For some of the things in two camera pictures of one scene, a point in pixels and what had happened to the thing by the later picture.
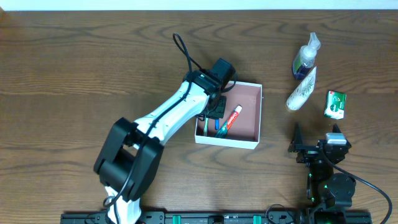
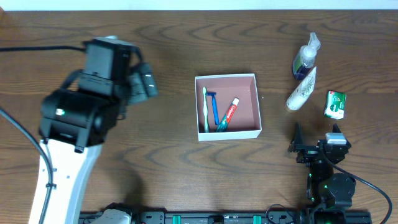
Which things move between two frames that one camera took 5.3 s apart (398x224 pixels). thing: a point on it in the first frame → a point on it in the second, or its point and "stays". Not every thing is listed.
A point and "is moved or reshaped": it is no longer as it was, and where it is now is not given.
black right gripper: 310,149 stays
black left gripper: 216,109 → 143,83
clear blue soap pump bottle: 304,63 stays
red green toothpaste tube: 223,132 is moved or reshaped
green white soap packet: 335,105 stays
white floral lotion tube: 304,89 stays
